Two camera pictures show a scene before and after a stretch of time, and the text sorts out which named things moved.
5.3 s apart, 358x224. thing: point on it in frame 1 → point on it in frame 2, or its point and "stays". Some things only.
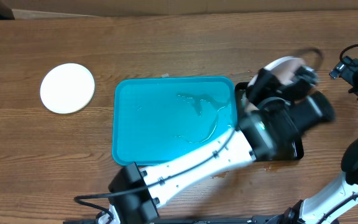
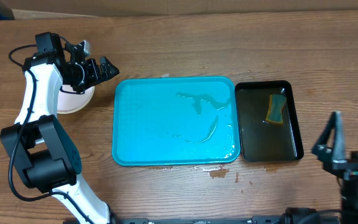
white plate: x=282 y=71 → x=69 y=101
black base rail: x=280 y=219 stays
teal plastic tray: x=156 y=119 stays
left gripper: x=258 y=88 → x=92 y=66
